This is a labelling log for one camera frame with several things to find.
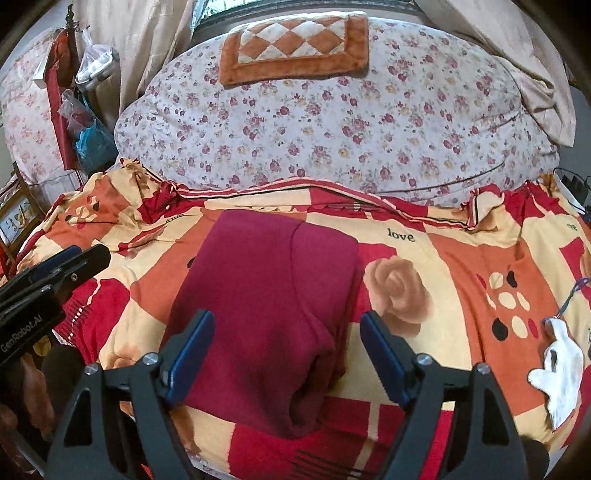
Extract black cables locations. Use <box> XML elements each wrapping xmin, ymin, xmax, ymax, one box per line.
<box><xmin>553</xmin><ymin>167</ymin><xmax>591</xmax><ymax>219</ymax></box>

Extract blue plastic bag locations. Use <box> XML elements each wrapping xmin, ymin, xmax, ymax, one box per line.
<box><xmin>74</xmin><ymin>117</ymin><xmax>119</xmax><ymax>174</ymax></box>

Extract white floral quilt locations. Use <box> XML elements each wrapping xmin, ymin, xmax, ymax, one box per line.
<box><xmin>113</xmin><ymin>16</ymin><xmax>561</xmax><ymax>208</ymax></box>

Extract framed picture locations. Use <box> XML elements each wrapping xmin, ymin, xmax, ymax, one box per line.
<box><xmin>0</xmin><ymin>186</ymin><xmax>48</xmax><ymax>246</ymax></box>

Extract plastic bag with red contents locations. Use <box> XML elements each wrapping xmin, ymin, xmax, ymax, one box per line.
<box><xmin>59</xmin><ymin>89</ymin><xmax>96</xmax><ymax>136</ymax></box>

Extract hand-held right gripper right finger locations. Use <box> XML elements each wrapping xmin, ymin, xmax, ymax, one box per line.
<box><xmin>359</xmin><ymin>310</ymin><xmax>539</xmax><ymax>480</ymax></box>

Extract red orange printed blanket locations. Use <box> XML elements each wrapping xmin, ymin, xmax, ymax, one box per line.
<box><xmin>16</xmin><ymin>159</ymin><xmax>591</xmax><ymax>480</ymax></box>

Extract beige cloth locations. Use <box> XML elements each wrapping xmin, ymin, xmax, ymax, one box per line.
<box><xmin>416</xmin><ymin>0</ymin><xmax>578</xmax><ymax>147</ymax></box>

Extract dark red garment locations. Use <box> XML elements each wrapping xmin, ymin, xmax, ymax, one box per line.
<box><xmin>161</xmin><ymin>208</ymin><xmax>362</xmax><ymax>441</ymax></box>

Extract beige curtain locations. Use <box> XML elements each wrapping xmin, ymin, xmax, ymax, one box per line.
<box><xmin>74</xmin><ymin>0</ymin><xmax>205</xmax><ymax>136</ymax></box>

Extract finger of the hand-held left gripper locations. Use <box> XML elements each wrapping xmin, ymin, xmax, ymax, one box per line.
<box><xmin>16</xmin><ymin>246</ymin><xmax>83</xmax><ymax>278</ymax></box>
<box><xmin>28</xmin><ymin>244</ymin><xmax>112</xmax><ymax>297</ymax></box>

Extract white glove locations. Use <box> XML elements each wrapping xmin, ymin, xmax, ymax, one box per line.
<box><xmin>527</xmin><ymin>318</ymin><xmax>585</xmax><ymax>430</ymax></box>

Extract pink floral pillow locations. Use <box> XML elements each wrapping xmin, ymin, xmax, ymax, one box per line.
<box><xmin>0</xmin><ymin>28</ymin><xmax>77</xmax><ymax>186</ymax></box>

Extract orange checkered cushion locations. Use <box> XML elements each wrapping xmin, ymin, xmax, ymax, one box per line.
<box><xmin>218</xmin><ymin>14</ymin><xmax>370</xmax><ymax>88</ymax></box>

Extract red hanging bag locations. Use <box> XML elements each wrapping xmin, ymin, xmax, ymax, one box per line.
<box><xmin>45</xmin><ymin>28</ymin><xmax>82</xmax><ymax>171</ymax></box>

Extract purple cord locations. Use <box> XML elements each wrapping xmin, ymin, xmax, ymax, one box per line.
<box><xmin>555</xmin><ymin>276</ymin><xmax>591</xmax><ymax>320</ymax></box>

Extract clear plastic bag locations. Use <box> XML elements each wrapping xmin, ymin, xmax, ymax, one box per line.
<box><xmin>75</xmin><ymin>44</ymin><xmax>119</xmax><ymax>89</ymax></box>

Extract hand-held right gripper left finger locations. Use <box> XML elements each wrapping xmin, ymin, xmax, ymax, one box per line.
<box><xmin>46</xmin><ymin>309</ymin><xmax>218</xmax><ymax>480</ymax></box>

